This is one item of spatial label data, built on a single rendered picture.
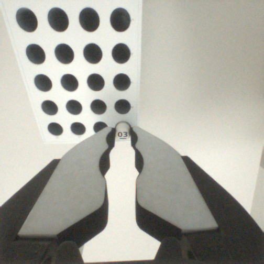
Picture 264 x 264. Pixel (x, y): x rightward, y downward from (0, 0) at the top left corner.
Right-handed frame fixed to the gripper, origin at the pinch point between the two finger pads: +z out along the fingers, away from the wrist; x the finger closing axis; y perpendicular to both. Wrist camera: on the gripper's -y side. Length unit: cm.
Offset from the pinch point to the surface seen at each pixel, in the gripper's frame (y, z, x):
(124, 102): -0.7, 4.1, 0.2
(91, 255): 32.3, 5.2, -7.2
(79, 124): 1.1, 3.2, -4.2
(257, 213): 146, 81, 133
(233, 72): -3.2, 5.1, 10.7
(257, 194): 115, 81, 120
